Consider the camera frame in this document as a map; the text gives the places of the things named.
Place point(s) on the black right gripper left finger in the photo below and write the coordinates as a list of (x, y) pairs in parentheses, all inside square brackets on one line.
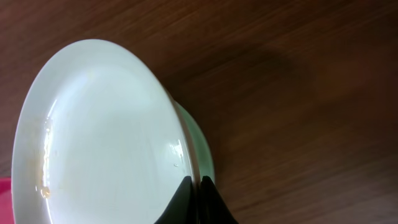
[(182, 208)]

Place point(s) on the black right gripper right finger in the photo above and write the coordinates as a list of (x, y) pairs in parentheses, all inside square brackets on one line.
[(212, 209)]

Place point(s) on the light blue plate top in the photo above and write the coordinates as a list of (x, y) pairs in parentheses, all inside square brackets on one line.
[(198, 147)]

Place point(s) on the white plate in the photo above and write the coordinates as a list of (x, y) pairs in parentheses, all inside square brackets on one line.
[(98, 140)]

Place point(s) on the red plastic tray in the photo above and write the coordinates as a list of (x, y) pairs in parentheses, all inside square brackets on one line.
[(6, 211)]

